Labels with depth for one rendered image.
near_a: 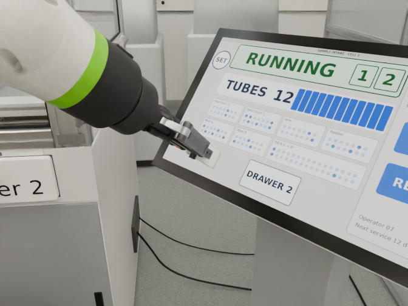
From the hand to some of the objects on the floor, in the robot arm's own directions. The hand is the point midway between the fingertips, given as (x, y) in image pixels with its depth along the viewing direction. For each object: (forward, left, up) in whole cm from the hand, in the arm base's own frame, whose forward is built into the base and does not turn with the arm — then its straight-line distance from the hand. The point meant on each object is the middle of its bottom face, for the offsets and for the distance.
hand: (203, 152), depth 58 cm
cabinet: (+72, +68, -106) cm, 145 cm away
